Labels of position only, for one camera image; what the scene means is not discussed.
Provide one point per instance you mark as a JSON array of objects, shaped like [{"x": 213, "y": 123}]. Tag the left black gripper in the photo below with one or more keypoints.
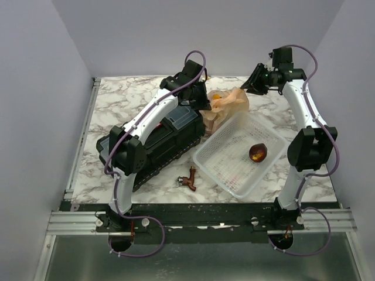
[{"x": 203, "y": 104}]

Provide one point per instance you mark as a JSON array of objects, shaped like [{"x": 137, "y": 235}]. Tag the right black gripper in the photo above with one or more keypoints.
[{"x": 252, "y": 84}]

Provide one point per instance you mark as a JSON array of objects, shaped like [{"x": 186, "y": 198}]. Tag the orange plastic bag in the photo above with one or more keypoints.
[{"x": 231, "y": 102}]

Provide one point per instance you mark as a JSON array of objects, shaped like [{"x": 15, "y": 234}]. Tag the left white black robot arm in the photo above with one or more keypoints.
[{"x": 127, "y": 155}]

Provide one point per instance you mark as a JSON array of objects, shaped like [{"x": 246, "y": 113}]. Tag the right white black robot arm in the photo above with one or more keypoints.
[{"x": 315, "y": 140}]

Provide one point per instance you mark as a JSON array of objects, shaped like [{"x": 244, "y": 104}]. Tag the yellow orange fake fruit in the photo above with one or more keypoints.
[{"x": 216, "y": 96}]

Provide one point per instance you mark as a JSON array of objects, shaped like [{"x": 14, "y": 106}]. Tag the dark red fake plum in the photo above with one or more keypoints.
[{"x": 258, "y": 152}]

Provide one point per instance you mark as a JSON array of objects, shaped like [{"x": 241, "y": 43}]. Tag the black plastic toolbox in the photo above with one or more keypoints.
[{"x": 178, "y": 132}]

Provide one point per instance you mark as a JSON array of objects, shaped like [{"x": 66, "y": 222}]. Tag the clear plastic basket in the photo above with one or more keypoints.
[{"x": 224, "y": 156}]

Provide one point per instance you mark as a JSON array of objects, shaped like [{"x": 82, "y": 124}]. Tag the brown metal faucet tap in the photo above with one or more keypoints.
[{"x": 188, "y": 181}]

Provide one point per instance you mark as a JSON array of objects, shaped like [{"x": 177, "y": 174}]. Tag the aluminium mounting rail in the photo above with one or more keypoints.
[{"x": 87, "y": 223}]

